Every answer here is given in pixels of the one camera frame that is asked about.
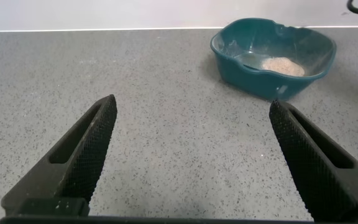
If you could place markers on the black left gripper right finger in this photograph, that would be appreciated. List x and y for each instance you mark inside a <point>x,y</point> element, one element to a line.
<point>319,174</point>

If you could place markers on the teal plastic tray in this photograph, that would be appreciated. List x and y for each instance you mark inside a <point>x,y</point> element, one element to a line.
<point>259,84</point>

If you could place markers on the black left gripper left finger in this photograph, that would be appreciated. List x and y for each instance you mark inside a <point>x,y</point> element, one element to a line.
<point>85,155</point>

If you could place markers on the beige powder pile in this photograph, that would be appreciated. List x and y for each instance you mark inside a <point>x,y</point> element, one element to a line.
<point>283,66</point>

